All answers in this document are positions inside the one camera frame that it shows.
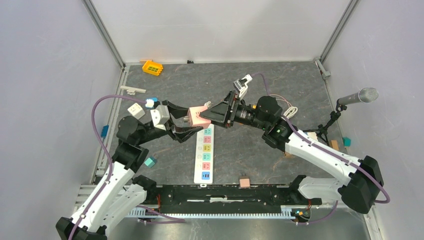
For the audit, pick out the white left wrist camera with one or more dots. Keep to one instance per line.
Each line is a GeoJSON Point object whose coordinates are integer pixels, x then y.
{"type": "Point", "coordinates": [160, 115]}

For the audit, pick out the pink cube socket adapter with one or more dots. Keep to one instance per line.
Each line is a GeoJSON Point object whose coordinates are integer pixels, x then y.
{"type": "Point", "coordinates": [194, 118]}

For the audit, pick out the white multicolour power strip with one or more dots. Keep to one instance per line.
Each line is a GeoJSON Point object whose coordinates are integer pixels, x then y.
{"type": "Point", "coordinates": [204, 156]}

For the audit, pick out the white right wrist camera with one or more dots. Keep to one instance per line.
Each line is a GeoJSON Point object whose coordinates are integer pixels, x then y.
{"type": "Point", "coordinates": [241, 85]}

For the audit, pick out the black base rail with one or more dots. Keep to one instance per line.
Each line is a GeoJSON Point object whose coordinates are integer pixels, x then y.
{"type": "Point", "coordinates": [225, 198]}

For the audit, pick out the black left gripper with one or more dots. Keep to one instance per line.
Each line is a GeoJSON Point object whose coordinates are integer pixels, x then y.
{"type": "Point", "coordinates": [181, 132]}

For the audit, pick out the wooden letter cube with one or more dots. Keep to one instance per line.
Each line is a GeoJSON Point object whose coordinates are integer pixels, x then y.
{"type": "Point", "coordinates": [334, 144]}

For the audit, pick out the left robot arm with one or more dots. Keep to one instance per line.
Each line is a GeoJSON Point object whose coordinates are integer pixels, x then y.
{"type": "Point", "coordinates": [119, 191]}

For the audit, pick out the white flat bracket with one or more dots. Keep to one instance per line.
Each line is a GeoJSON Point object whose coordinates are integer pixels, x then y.
{"type": "Point", "coordinates": [132, 90]}

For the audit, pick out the teal cube right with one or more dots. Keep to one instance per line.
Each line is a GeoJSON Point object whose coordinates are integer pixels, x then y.
{"type": "Point", "coordinates": [346, 141]}

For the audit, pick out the small pink plug adapter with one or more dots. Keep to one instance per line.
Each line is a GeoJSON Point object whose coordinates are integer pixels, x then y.
{"type": "Point", "coordinates": [244, 182]}

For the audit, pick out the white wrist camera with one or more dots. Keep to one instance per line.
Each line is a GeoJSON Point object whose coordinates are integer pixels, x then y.
{"type": "Point", "coordinates": [241, 85]}
{"type": "Point", "coordinates": [160, 115]}

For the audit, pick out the colourful toy block stack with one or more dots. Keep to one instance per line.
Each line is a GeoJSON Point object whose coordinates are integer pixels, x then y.
{"type": "Point", "coordinates": [312, 136]}

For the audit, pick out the grey microphone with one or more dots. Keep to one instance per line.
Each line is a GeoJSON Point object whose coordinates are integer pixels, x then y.
{"type": "Point", "coordinates": [365, 95]}

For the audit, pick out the teal plug adapter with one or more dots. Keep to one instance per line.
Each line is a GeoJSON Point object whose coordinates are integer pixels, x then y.
{"type": "Point", "coordinates": [150, 162]}

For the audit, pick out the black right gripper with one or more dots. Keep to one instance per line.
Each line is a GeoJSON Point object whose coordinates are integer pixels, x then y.
{"type": "Point", "coordinates": [220, 113]}

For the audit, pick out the yellow toy brick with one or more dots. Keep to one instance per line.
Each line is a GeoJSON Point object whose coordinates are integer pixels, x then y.
{"type": "Point", "coordinates": [152, 68]}

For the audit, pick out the white cube adapter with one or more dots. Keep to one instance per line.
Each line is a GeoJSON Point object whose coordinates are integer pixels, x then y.
{"type": "Point", "coordinates": [136, 111]}

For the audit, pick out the blue wall clip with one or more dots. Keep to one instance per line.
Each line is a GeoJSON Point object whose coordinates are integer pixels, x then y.
{"type": "Point", "coordinates": [104, 131]}

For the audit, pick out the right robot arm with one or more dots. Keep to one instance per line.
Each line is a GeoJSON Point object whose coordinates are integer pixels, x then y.
{"type": "Point", "coordinates": [357, 182]}

